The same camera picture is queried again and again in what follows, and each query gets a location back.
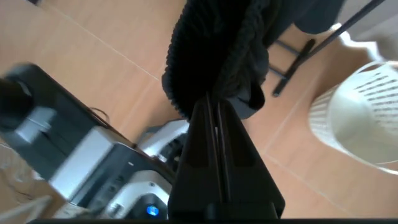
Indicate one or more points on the white laundry basket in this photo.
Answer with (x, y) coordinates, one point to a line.
(357, 118)

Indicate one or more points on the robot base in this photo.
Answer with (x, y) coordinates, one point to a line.
(77, 155)

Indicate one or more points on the black clothes rack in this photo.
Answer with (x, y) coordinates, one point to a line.
(295, 62)

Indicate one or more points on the black garment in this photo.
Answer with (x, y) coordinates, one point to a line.
(202, 46)

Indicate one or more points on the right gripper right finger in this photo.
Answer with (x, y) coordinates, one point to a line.
(248, 180)

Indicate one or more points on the beige curtain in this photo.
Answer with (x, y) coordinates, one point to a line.
(388, 18)

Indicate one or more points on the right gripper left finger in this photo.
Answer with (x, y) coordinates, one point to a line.
(192, 183)

